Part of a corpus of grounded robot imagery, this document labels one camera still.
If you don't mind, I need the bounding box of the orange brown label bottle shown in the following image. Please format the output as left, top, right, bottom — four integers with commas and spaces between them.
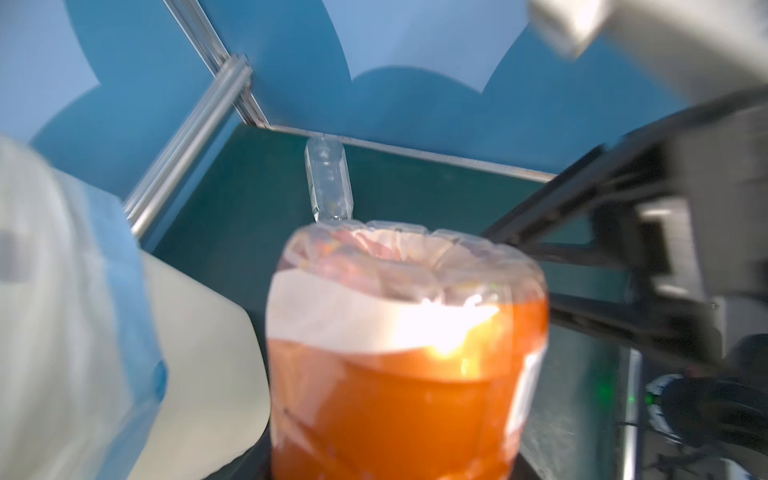
265, 221, 549, 479

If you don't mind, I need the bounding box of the aluminium frame right post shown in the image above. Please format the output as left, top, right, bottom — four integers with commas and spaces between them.
164, 0, 270, 129

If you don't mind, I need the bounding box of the white ribbed trash bin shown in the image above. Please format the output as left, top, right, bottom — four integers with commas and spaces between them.
130, 253, 270, 479

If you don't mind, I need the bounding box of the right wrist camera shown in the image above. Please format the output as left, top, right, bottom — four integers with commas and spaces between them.
644, 335, 768, 480

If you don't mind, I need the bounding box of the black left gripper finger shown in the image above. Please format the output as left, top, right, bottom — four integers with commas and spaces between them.
206, 428, 272, 480

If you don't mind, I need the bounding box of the aluminium frame back rail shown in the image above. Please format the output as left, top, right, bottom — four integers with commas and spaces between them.
124, 56, 252, 239

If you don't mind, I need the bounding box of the white bin liner bag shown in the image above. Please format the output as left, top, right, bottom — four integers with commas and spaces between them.
1, 138, 168, 479

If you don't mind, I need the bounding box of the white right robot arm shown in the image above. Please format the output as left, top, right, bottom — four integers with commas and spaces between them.
485, 1, 767, 376

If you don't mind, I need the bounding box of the clear empty bottle green cap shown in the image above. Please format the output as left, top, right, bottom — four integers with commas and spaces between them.
304, 135, 354, 222

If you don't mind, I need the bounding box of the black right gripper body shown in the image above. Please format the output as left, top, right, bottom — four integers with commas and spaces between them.
484, 86, 767, 371

